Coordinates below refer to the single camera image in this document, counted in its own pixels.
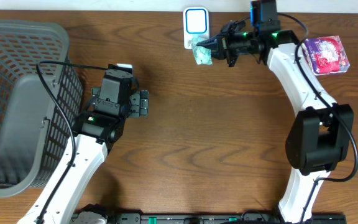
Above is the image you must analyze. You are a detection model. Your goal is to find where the green snack packet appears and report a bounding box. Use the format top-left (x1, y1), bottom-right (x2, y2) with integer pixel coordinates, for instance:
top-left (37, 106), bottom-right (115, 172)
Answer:
top-left (191, 35), bottom-right (213, 65)

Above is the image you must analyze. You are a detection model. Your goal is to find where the red purple tissue pack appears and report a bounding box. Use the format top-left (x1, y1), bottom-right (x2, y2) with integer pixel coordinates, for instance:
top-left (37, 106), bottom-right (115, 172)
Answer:
top-left (301, 35), bottom-right (350, 76)

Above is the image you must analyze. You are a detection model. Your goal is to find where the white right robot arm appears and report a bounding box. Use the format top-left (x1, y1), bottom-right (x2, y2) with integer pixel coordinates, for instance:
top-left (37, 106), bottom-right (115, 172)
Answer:
top-left (197, 1), bottom-right (358, 223)

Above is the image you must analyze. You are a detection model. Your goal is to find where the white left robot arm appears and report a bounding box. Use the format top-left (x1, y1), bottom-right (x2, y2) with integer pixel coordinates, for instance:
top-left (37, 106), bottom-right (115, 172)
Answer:
top-left (19, 63), bottom-right (149, 223)

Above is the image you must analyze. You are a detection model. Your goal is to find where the white barcode scanner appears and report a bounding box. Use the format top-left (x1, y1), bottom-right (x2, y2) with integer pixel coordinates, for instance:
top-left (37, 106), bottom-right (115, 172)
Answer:
top-left (183, 7), bottom-right (209, 50)

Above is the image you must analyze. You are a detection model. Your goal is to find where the grey plastic basket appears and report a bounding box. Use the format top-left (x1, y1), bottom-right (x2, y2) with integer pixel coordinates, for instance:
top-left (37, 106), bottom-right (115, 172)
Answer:
top-left (0, 19), bottom-right (83, 197)

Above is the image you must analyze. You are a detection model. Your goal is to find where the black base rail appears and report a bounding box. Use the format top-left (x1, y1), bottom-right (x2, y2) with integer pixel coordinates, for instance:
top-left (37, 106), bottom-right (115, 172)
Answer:
top-left (70, 203), bottom-right (347, 224)

